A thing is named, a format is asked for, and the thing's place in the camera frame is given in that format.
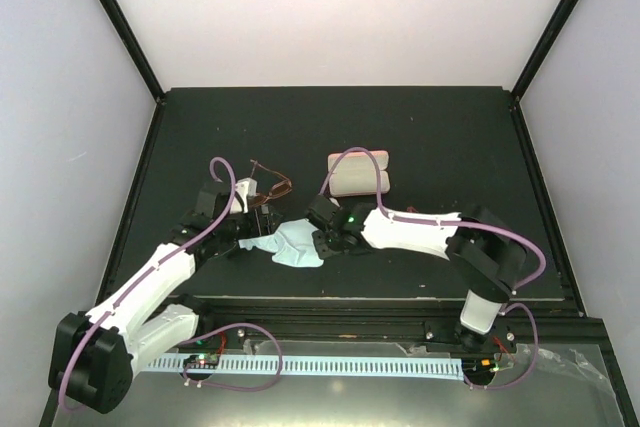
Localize light blue cleaning cloth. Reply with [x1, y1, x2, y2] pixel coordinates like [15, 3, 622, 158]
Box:
[239, 219, 324, 268]

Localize pink glasses case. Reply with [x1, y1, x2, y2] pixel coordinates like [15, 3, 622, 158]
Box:
[329, 150, 391, 197]

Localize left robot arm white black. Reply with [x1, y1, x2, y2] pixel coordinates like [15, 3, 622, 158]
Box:
[48, 178, 278, 413]

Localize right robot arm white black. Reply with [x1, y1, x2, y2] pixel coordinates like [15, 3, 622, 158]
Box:
[306, 195, 527, 353]

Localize brown sunglasses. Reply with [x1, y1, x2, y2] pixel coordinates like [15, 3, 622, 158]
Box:
[247, 159, 293, 209]

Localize left circuit board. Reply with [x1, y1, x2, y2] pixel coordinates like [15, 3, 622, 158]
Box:
[183, 353, 219, 369]

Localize circuit board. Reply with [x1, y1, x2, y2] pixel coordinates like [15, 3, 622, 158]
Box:
[463, 358, 515, 374]
[183, 353, 219, 369]

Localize right circuit board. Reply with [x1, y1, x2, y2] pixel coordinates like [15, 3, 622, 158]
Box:
[463, 358, 515, 374]

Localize clear plastic sheet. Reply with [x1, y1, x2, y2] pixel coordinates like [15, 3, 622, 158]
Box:
[55, 342, 623, 426]

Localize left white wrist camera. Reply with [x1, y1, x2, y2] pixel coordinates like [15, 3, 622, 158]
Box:
[230, 177, 257, 214]

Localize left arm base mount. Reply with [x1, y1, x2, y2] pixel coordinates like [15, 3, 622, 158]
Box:
[181, 322, 252, 345]

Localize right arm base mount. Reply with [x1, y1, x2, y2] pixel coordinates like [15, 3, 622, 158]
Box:
[424, 317, 516, 354]

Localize white slotted cable duct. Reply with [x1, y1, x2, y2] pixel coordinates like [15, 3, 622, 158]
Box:
[144, 353, 464, 381]

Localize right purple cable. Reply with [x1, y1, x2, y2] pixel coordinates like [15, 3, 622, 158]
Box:
[318, 146, 547, 392]

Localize left black frame post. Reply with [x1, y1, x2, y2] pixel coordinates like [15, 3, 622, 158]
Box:
[98, 0, 165, 103]

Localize black frame post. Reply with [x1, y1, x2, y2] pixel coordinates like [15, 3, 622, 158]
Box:
[511, 0, 580, 102]
[98, 0, 165, 103]

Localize right black frame post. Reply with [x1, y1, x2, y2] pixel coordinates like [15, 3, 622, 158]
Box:
[511, 0, 580, 102]

